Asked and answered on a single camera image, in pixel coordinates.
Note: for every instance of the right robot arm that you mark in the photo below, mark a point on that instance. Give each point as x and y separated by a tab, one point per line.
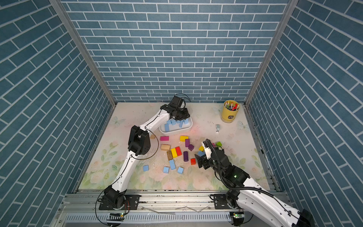
245	193

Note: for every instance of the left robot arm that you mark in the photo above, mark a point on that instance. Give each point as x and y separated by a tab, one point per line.
139	145

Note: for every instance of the blue cube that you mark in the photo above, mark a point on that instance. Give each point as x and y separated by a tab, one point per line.
166	169
180	170
145	168

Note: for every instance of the white plastic tub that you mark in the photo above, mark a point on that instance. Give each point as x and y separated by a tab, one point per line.
171	127

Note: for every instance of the yellow pen cup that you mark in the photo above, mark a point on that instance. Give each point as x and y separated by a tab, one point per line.
230	110

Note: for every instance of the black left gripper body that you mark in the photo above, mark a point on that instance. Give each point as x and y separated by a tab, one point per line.
181	114

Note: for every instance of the aluminium corner post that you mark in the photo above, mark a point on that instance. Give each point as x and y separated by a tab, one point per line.
272	47
67	22

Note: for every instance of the aluminium corner post right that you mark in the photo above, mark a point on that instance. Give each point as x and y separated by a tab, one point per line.
272	47

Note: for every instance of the light wood square block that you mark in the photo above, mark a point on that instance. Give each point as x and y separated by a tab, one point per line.
165	147

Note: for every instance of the yellow block near tub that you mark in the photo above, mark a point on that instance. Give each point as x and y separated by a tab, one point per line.
183	138

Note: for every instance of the dark wood block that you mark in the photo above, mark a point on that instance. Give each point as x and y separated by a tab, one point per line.
169	155

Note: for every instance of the magenta rectangular block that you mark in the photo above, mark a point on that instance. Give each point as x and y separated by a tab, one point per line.
164	138

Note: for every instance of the small purple cube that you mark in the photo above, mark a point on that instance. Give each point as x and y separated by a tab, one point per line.
191	147

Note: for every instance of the aluminium corner post left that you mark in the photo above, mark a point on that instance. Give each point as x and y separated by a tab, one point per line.
67	22

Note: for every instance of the blue long block bottom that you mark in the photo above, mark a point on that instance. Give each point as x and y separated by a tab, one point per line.
172	164

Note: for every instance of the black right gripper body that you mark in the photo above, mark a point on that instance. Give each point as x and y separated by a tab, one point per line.
207	162

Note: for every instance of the green cube block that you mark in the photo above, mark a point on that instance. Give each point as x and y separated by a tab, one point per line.
218	144

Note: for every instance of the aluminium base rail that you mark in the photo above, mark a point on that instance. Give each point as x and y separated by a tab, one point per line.
154	207

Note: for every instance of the purple cylinder block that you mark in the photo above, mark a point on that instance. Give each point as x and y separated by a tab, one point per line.
185	156

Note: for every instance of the light blue block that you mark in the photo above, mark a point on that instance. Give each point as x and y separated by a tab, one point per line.
184	123

